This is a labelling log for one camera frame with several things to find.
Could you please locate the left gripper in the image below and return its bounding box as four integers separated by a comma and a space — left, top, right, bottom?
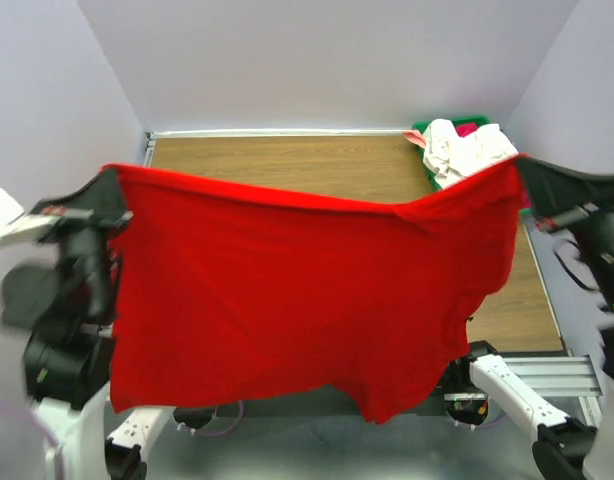
31, 163, 133, 316

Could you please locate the white t-shirt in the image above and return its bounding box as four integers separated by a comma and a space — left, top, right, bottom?
422, 119, 518, 189

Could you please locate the red t-shirt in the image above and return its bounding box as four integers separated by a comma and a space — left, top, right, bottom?
110, 161, 522, 423

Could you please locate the magenta t-shirt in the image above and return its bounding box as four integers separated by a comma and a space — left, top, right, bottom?
449, 117, 518, 178

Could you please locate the green plastic bin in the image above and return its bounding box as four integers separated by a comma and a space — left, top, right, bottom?
403, 115, 518, 191

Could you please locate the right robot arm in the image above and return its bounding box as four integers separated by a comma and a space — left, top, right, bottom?
446, 158, 614, 479

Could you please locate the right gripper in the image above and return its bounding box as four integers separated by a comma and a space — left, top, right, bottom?
514, 150, 614, 310

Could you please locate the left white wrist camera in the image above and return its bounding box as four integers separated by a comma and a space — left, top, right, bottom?
0, 188, 57, 248

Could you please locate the light pink cloth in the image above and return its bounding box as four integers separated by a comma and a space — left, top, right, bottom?
402, 130, 427, 149

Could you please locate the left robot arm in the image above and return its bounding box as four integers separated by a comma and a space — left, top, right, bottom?
0, 170, 171, 479

